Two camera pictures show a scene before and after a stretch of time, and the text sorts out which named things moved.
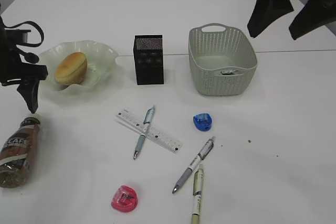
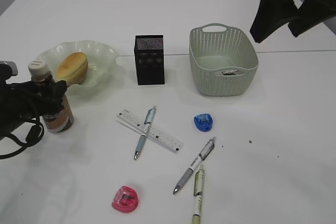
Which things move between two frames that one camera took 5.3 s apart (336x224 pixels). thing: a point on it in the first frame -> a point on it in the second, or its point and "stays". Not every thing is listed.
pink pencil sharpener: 125,199 stays
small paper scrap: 229,72 stays
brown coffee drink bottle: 17,151 -> 61,122
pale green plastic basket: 222,61 stays
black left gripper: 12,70 -> 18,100
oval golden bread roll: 71,69 stays
